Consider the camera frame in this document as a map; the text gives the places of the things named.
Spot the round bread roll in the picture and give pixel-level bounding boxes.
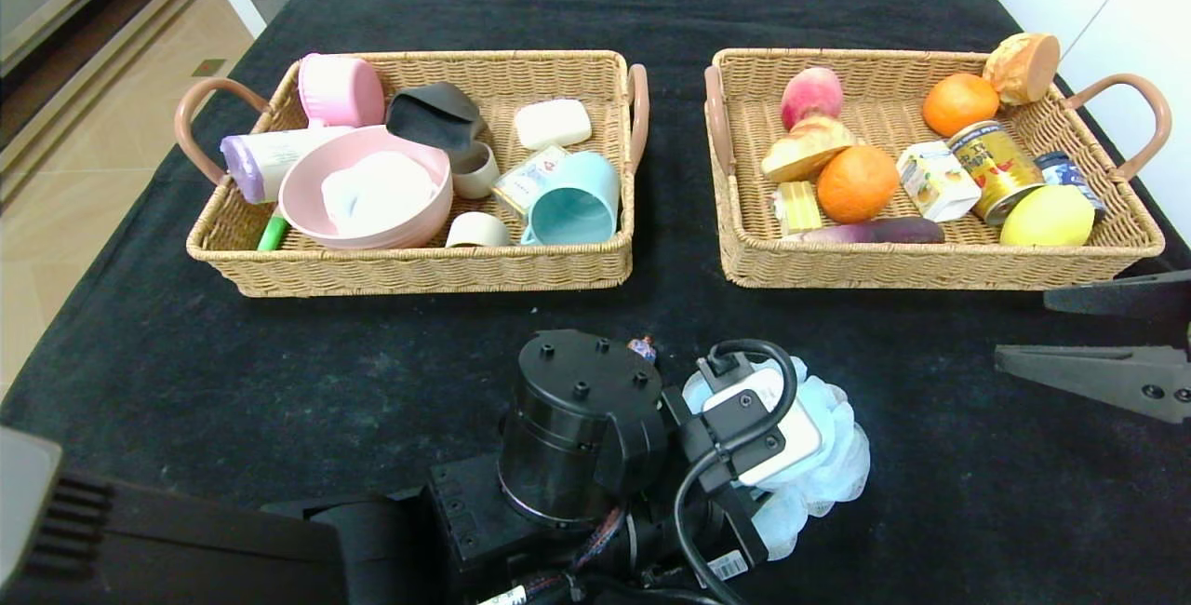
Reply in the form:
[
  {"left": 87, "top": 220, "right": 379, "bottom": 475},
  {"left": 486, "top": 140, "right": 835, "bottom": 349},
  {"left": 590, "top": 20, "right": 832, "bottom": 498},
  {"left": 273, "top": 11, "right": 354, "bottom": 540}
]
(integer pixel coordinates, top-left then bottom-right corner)
[{"left": 982, "top": 32, "right": 1062, "bottom": 107}]

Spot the pink bowl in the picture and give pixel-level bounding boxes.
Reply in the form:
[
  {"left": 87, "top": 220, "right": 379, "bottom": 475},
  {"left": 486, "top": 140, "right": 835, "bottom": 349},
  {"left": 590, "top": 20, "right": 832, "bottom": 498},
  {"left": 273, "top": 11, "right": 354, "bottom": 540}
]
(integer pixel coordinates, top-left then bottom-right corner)
[{"left": 277, "top": 126, "right": 454, "bottom": 250}]

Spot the wicker basket holding tableware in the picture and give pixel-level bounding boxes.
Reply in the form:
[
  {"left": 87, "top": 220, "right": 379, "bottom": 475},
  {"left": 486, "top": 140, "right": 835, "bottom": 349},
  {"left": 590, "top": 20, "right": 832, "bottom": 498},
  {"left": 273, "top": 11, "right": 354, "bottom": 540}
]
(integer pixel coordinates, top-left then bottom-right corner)
[{"left": 173, "top": 49, "right": 650, "bottom": 299}]

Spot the large orange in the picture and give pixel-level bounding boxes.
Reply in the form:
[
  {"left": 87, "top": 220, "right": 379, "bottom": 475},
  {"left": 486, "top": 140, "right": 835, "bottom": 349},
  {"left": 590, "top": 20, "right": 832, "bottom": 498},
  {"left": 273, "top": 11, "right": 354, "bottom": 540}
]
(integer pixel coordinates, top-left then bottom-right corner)
[{"left": 816, "top": 143, "right": 900, "bottom": 224}]

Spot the wicker basket holding food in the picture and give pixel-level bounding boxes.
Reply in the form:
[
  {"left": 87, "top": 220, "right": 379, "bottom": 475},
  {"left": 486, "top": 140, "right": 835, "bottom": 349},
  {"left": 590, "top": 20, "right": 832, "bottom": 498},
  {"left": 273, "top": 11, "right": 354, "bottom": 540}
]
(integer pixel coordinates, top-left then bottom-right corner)
[{"left": 704, "top": 47, "right": 1171, "bottom": 291}]

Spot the light blue bath loofah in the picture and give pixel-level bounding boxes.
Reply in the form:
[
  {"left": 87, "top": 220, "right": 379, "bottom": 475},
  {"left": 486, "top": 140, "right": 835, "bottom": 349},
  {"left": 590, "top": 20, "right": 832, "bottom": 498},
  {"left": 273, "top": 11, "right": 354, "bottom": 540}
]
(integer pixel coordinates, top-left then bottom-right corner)
[{"left": 682, "top": 356, "right": 872, "bottom": 561}]

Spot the small orange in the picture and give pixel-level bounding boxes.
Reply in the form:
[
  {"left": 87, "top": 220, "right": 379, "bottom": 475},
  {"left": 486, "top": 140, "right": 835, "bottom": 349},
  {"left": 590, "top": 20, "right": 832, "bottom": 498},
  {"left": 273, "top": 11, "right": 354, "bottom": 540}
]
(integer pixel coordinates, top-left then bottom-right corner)
[{"left": 921, "top": 73, "right": 1000, "bottom": 139}]

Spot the white soap bar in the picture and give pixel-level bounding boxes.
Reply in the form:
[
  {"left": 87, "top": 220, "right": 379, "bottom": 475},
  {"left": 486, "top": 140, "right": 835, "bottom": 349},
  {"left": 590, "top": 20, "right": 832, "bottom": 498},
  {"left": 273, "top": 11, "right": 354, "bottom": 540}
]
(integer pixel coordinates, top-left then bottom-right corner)
[{"left": 514, "top": 99, "right": 593, "bottom": 152}]

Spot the white bottle with purple cap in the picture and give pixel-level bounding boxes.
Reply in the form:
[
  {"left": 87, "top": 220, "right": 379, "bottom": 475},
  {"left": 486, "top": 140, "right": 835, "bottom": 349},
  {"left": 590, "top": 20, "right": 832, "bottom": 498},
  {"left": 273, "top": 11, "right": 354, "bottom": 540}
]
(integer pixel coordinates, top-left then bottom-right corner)
[{"left": 220, "top": 126, "right": 355, "bottom": 205}]

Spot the blue and white can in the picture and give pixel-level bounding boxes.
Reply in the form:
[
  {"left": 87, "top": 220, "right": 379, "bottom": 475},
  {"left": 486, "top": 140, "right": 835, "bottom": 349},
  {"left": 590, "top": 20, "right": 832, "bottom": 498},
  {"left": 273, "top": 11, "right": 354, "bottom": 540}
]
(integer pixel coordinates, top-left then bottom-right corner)
[{"left": 1035, "top": 151, "right": 1108, "bottom": 218}]

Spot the black smooth camera cable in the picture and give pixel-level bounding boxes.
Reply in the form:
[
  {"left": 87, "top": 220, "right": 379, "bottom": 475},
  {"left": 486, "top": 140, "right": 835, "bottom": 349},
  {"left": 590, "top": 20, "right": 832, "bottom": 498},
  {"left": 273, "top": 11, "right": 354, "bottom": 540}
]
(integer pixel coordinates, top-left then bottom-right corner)
[{"left": 674, "top": 338, "right": 801, "bottom": 605}]

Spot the gold bordered card box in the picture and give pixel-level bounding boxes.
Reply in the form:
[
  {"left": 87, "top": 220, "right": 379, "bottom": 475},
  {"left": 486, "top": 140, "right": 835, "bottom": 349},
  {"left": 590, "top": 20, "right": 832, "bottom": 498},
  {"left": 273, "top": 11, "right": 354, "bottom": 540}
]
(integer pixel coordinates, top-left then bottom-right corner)
[{"left": 491, "top": 145, "right": 570, "bottom": 218}]

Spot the bread slice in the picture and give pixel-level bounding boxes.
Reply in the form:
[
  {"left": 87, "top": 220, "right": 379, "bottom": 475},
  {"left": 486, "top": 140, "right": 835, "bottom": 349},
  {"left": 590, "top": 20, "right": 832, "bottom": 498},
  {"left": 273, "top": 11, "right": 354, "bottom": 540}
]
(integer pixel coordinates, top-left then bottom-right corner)
[{"left": 761, "top": 114, "right": 859, "bottom": 182}]

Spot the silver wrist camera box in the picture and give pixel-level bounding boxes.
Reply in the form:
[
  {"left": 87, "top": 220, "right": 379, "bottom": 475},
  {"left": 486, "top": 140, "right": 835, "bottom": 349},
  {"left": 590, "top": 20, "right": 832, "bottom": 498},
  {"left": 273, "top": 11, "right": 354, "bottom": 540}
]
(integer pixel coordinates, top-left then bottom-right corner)
[{"left": 700, "top": 366, "right": 825, "bottom": 488}]

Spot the pink plastic cup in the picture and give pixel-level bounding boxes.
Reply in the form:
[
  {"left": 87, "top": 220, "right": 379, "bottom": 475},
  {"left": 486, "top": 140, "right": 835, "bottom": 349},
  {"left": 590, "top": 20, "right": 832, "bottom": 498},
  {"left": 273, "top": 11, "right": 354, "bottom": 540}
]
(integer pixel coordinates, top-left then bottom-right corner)
[{"left": 298, "top": 53, "right": 386, "bottom": 128}]

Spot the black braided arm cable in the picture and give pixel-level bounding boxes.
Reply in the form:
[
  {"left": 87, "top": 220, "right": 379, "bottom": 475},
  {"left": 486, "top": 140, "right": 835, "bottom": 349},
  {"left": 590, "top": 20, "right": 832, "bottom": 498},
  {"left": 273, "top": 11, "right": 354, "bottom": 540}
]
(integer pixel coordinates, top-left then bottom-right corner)
[{"left": 479, "top": 512, "right": 643, "bottom": 605}]

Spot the yellow lemon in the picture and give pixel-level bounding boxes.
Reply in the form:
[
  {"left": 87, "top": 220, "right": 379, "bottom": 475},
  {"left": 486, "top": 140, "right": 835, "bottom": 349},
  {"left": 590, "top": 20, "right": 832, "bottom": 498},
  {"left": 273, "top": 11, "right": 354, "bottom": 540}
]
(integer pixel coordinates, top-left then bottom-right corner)
[{"left": 998, "top": 184, "right": 1096, "bottom": 248}]

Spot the beige small cup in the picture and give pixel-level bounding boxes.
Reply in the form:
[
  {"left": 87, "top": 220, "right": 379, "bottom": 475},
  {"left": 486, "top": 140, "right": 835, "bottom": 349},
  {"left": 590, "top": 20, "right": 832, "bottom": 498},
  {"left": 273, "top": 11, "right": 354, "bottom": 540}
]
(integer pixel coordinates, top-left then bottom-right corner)
[
  {"left": 445, "top": 212, "right": 513, "bottom": 249},
  {"left": 451, "top": 141, "right": 502, "bottom": 200}
]

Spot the white drink carton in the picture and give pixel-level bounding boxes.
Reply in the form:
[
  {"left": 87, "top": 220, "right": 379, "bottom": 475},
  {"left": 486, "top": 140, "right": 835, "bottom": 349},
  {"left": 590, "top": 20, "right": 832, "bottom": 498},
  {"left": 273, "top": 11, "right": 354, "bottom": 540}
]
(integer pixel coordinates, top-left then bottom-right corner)
[{"left": 897, "top": 141, "right": 984, "bottom": 223}]

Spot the pink peach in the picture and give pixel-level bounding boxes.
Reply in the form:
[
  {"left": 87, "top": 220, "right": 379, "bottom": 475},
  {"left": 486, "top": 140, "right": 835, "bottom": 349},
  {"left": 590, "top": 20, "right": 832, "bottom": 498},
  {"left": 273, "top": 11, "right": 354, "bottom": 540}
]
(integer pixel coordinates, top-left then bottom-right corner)
[{"left": 780, "top": 66, "right": 844, "bottom": 130}]

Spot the teal mug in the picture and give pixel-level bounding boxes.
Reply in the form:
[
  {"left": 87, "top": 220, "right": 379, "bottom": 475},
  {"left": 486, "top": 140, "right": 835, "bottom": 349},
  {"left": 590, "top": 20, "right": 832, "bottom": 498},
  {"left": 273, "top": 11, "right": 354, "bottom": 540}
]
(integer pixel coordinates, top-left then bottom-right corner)
[{"left": 519, "top": 151, "right": 622, "bottom": 247}]

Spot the gold drink can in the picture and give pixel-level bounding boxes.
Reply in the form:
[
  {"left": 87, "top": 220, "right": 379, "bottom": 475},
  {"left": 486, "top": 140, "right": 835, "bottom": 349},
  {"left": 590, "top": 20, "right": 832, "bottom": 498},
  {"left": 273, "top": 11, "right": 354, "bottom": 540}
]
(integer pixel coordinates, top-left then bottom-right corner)
[{"left": 947, "top": 119, "right": 1045, "bottom": 227}]

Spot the yellow cheese block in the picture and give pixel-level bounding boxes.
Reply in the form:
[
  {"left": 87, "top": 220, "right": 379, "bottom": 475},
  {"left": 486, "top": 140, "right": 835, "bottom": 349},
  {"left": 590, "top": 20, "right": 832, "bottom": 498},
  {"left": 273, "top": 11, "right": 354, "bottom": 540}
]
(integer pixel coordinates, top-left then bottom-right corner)
[{"left": 772, "top": 181, "right": 824, "bottom": 235}]

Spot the black glasses case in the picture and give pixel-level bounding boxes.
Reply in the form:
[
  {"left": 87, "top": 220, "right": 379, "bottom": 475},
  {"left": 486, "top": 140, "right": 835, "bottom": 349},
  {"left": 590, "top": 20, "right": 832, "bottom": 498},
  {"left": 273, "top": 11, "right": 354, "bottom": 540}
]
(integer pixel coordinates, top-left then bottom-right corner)
[{"left": 385, "top": 81, "right": 489, "bottom": 159}]

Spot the purple sweet potato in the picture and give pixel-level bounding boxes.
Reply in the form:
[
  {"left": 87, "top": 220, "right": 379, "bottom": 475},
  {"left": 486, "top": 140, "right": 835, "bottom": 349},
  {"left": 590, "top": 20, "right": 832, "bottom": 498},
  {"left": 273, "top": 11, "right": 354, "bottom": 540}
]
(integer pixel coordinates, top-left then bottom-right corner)
[{"left": 782, "top": 217, "right": 946, "bottom": 245}]

